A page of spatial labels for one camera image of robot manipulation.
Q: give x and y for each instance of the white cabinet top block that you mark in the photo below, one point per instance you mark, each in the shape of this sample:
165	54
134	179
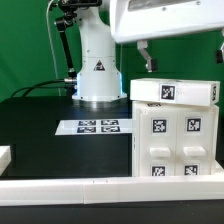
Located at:
173	91

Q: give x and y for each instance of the white door panel with knob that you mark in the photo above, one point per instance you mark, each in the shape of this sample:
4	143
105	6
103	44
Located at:
157	143

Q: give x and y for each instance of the white U-shaped fence frame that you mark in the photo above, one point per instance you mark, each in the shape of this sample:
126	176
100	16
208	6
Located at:
112	190

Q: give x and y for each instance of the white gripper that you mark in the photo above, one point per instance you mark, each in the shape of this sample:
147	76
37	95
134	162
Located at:
133	20

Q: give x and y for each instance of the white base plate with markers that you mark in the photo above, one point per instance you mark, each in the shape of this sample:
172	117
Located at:
94	127

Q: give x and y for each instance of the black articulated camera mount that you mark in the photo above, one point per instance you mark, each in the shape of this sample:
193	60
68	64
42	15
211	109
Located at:
66	40

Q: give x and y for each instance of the white cabinet body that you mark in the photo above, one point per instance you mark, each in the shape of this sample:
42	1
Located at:
139	107

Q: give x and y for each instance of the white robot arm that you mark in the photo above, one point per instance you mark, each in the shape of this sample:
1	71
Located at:
104	23

